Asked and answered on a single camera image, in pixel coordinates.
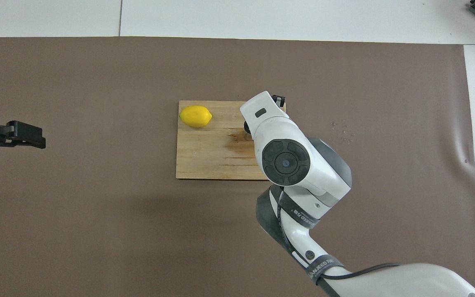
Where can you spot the small brown crumbs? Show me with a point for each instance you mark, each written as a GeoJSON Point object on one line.
{"type": "Point", "coordinates": [346, 133]}

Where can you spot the yellow lemon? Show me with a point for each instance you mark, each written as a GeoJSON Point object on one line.
{"type": "Point", "coordinates": [195, 116]}

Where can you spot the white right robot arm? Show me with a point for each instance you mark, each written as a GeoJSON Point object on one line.
{"type": "Point", "coordinates": [287, 136]}

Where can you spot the brown table mat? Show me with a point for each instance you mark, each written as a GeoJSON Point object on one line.
{"type": "Point", "coordinates": [97, 227]}

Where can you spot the wooden cutting board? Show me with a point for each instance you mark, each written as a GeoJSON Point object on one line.
{"type": "Point", "coordinates": [204, 152]}

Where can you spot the steel double jigger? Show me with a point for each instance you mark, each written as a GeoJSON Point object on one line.
{"type": "Point", "coordinates": [246, 128]}

